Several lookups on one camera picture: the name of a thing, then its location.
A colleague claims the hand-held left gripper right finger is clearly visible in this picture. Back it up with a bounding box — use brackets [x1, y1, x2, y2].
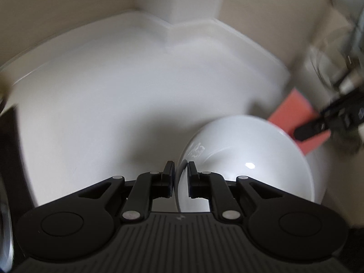
[187, 162, 283, 222]

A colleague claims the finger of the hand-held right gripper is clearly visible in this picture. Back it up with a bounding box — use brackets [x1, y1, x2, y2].
[294, 114, 333, 141]

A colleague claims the pink and green sponge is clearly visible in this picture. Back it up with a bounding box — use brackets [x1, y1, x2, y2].
[267, 88, 332, 155]

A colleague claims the black glass gas stove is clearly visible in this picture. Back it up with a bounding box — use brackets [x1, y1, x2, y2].
[0, 105, 32, 219]

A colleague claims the metal faucet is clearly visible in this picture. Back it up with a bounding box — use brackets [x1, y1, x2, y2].
[327, 0, 364, 91]

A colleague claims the white ceramic bowl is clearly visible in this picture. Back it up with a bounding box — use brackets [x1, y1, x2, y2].
[174, 114, 316, 213]

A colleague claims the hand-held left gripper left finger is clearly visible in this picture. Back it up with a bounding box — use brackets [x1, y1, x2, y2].
[79, 161, 175, 223]

